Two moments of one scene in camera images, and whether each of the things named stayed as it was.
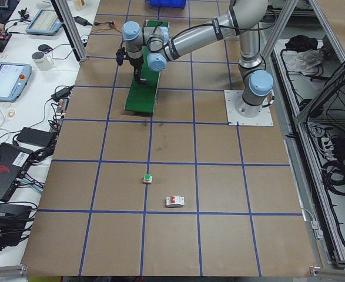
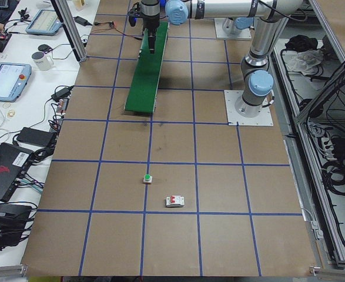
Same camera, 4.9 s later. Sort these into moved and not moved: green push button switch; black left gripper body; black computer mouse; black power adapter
Moved: black left gripper body
Not moved: black computer mouse; green push button switch; black power adapter
